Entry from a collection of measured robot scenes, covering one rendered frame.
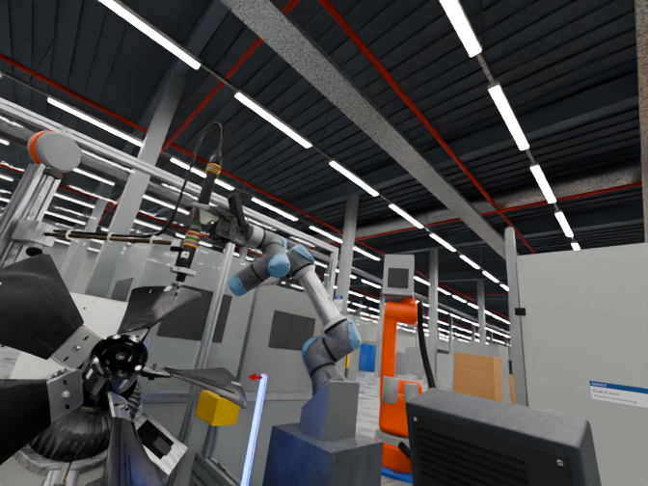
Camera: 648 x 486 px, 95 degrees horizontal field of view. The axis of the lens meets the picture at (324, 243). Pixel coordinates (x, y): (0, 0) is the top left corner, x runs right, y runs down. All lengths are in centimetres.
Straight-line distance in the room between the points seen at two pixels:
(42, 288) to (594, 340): 222
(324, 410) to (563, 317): 143
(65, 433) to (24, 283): 36
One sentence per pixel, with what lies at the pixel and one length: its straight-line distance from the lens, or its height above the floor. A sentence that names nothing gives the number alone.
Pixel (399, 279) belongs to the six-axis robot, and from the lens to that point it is 458.
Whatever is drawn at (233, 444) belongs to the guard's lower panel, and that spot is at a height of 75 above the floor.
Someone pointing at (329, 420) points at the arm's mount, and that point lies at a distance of 122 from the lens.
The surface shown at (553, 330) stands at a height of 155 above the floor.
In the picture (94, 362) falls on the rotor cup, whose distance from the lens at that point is 86.
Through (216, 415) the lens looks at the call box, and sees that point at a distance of 131.
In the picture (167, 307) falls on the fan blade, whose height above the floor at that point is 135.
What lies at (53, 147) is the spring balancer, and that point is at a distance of 157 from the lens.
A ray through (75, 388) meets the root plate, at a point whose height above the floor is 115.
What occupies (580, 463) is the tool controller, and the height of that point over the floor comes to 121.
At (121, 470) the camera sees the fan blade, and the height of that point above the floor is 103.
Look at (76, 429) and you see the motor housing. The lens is 97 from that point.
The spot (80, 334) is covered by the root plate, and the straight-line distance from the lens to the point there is 95.
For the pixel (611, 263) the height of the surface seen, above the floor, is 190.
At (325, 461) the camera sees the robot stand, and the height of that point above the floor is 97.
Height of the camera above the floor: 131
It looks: 19 degrees up
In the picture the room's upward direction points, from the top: 8 degrees clockwise
